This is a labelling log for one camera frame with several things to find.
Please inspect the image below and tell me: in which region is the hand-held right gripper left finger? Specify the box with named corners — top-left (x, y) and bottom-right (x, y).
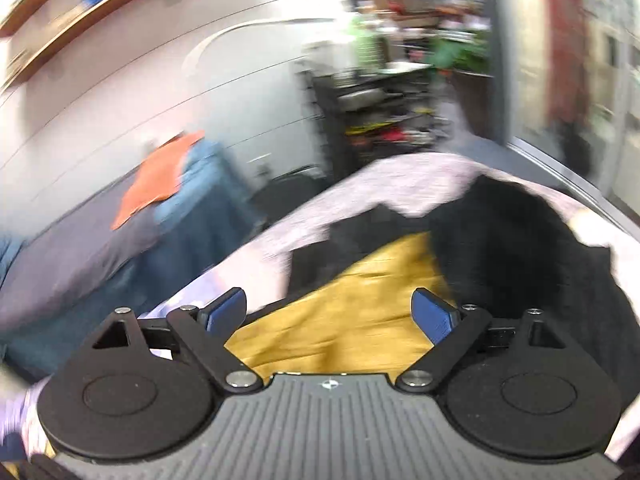
top-left (78, 287), bottom-right (264, 394)

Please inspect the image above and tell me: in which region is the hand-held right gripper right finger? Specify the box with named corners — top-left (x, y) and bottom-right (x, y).
top-left (395, 287), bottom-right (569, 395)

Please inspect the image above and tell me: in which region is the black garment with yellow lining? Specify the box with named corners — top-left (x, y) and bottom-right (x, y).
top-left (222, 172), bottom-right (626, 376)

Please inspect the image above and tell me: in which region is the blue cloth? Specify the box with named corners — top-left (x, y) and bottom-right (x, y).
top-left (0, 139), bottom-right (266, 381)

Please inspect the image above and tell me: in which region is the black chair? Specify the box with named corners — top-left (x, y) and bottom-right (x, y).
top-left (260, 165), bottom-right (331, 221)

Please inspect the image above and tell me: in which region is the orange cloth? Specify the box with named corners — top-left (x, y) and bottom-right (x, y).
top-left (111, 130), bottom-right (207, 231)

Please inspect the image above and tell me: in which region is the black shelving rack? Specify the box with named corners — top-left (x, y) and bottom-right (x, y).
top-left (300, 60), bottom-right (441, 186)

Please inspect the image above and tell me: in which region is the dark planter box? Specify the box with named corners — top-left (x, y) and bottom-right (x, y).
top-left (451, 71), bottom-right (496, 140)

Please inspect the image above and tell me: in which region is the green potted plant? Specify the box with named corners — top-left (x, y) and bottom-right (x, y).
top-left (431, 30), bottom-right (493, 77)

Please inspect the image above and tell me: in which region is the wooden wall shelf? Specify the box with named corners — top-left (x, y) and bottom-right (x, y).
top-left (0, 0), bottom-right (201, 93)

